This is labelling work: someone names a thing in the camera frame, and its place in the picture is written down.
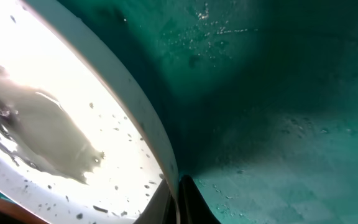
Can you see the light blue round plate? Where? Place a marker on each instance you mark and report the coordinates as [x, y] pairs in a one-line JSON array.
[[79, 140]]

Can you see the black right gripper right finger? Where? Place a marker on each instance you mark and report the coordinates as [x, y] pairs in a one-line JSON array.
[[193, 208]]

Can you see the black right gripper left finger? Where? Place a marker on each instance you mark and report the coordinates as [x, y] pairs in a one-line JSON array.
[[157, 210]]

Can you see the teal plastic serving tray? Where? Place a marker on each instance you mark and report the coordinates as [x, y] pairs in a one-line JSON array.
[[259, 100]]

